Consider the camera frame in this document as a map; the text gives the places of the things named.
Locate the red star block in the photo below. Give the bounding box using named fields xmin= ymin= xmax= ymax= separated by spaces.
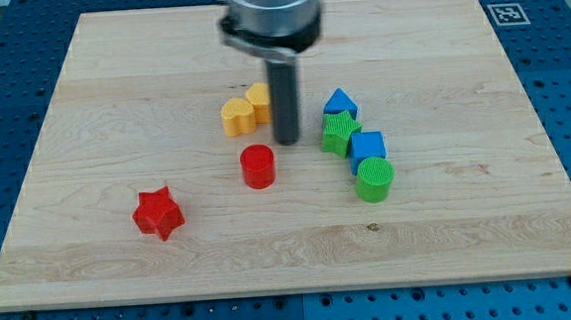
xmin=132 ymin=186 xmax=186 ymax=241

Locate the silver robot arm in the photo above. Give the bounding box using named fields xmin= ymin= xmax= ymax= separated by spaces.
xmin=214 ymin=0 xmax=322 ymax=146

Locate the blue cube block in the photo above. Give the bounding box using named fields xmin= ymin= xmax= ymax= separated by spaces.
xmin=348 ymin=132 xmax=387 ymax=175

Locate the red cylinder block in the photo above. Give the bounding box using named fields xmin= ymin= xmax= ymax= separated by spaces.
xmin=240 ymin=144 xmax=276 ymax=189

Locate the green cylinder block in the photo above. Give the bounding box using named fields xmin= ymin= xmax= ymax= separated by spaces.
xmin=356 ymin=157 xmax=395 ymax=202

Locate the blue pentagon block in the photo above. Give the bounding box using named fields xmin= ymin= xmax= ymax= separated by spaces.
xmin=322 ymin=88 xmax=358 ymax=119

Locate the yellow heart block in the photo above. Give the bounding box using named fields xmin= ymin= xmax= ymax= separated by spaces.
xmin=220 ymin=97 xmax=257 ymax=137

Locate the yellow rounded block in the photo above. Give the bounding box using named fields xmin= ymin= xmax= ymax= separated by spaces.
xmin=245 ymin=83 xmax=272 ymax=124

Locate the wooden board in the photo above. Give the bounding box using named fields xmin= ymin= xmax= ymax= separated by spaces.
xmin=0 ymin=0 xmax=571 ymax=312

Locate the white fiducial marker tag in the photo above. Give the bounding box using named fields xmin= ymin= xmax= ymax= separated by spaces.
xmin=488 ymin=2 xmax=530 ymax=27

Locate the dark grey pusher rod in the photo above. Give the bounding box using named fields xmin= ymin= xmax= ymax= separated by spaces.
xmin=265 ymin=59 xmax=300 ymax=146

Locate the green star block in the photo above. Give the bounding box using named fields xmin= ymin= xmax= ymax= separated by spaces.
xmin=321 ymin=111 xmax=362 ymax=159

